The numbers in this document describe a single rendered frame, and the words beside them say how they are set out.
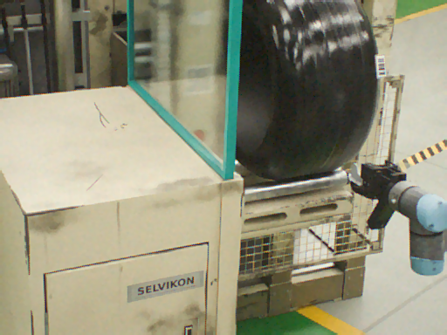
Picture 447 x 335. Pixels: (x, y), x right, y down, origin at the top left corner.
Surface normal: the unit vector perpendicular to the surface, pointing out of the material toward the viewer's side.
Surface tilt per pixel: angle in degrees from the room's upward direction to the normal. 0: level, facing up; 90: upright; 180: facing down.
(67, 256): 90
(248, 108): 50
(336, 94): 82
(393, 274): 0
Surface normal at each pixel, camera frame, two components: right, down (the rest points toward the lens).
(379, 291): 0.04, -0.91
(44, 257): 0.40, 0.39
